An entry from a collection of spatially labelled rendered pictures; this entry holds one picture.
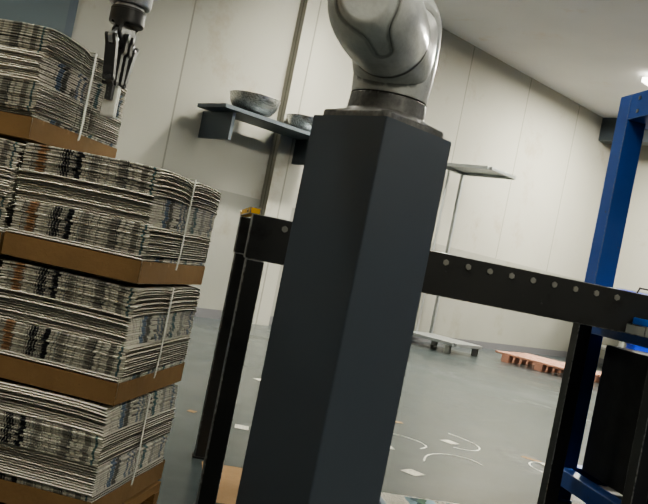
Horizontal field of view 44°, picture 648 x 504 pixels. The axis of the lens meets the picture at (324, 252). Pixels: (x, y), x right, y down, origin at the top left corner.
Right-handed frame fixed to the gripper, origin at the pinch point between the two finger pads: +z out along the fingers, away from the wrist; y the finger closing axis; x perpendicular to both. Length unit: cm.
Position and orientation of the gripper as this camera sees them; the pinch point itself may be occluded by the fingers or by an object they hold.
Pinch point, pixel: (110, 101)
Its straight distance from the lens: 181.0
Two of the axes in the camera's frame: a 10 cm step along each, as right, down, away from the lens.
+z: -2.0, 9.8, 0.0
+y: -1.6, -0.4, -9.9
